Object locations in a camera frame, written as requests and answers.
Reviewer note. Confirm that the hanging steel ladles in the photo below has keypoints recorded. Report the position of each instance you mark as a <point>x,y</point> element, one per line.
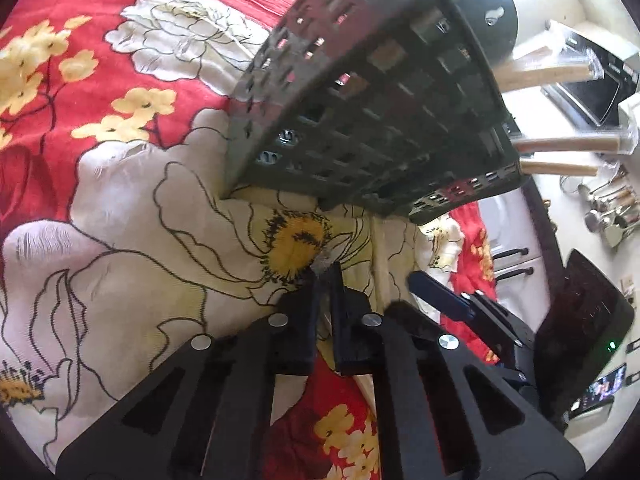
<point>612,204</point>

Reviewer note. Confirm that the wrapped chopsticks in basket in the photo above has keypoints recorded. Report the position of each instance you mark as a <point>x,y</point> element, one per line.
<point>530,166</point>

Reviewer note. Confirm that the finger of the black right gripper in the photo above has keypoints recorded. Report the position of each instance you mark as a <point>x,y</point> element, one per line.
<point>440,297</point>

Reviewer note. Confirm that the smartphone with lit screen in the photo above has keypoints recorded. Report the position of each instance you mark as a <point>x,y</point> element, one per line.
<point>600,392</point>

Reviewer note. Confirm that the black perforated utensil basket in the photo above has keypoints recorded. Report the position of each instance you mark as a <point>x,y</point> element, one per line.
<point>389,105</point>

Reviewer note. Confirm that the white lower kitchen cabinets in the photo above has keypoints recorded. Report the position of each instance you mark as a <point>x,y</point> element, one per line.
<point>529,270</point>

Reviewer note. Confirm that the black range hood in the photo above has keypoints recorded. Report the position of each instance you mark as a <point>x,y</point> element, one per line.
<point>594,103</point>

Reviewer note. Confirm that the red floral bed cover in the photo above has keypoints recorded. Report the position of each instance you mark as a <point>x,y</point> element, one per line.
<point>116,248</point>

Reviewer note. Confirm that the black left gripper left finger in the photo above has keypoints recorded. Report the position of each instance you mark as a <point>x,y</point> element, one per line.
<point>204,412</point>

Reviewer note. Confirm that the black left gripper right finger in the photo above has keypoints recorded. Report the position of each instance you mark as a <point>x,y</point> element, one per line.
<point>442,412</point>

